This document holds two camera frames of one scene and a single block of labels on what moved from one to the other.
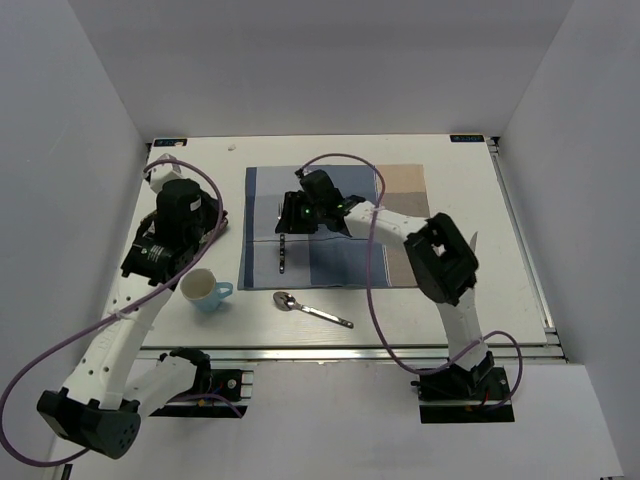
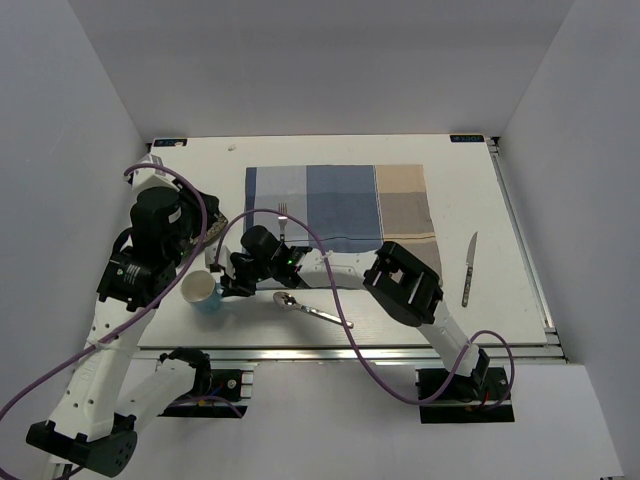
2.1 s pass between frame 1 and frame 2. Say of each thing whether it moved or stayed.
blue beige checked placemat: stayed
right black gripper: moved
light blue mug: stayed
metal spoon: stayed
